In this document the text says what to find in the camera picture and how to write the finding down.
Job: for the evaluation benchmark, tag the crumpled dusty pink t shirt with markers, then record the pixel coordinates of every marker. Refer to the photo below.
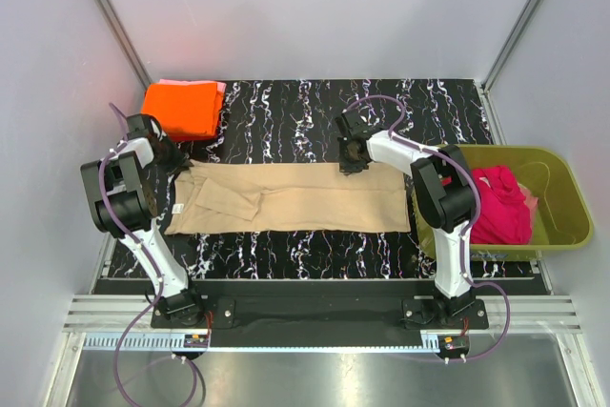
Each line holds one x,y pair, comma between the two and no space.
530,201

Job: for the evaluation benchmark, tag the aluminium front rail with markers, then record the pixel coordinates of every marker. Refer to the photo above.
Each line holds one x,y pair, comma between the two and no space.
108,321

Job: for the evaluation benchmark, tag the right power connector board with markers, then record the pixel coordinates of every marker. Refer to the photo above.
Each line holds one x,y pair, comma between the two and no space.
455,343

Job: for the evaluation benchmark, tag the beige t shirt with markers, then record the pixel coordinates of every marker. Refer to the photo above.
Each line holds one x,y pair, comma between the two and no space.
287,197

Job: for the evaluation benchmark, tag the aluminium frame post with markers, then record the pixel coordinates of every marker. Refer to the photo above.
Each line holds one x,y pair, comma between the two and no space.
525,17
124,42

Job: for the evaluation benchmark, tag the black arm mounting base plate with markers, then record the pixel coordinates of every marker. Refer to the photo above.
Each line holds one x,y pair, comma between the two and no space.
317,314

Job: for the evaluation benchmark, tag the power connector board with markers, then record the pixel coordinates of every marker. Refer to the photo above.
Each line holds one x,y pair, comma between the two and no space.
197,340
455,343

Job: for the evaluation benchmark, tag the folded orange t shirt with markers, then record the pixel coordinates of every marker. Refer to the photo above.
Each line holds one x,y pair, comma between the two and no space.
185,113

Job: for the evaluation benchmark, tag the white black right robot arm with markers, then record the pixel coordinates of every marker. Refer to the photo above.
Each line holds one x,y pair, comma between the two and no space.
447,198

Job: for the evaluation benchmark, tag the aluminium frame post left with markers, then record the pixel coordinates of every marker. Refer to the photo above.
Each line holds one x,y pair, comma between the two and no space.
124,42

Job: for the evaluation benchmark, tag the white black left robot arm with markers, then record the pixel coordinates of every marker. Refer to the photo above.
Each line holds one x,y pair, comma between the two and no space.
122,203

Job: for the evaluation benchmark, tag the crumpled magenta t shirt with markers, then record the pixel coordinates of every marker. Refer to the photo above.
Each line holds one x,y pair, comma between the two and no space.
504,218

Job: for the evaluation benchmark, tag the aluminium frame post right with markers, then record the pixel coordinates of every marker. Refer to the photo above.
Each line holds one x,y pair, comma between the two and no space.
525,17

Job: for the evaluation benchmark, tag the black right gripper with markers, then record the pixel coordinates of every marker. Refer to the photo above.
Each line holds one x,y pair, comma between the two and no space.
351,159

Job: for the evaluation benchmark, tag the folded pink t shirt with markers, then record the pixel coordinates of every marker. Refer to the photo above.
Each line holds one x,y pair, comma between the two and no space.
220,86

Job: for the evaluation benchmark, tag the left power connector board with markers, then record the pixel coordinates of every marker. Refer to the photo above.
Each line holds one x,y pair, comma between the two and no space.
197,340

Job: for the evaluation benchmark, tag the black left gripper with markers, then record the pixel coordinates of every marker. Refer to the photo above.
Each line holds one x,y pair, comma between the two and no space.
172,157

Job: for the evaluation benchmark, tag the olive green plastic bin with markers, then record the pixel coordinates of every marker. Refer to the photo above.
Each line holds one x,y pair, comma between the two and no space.
561,221

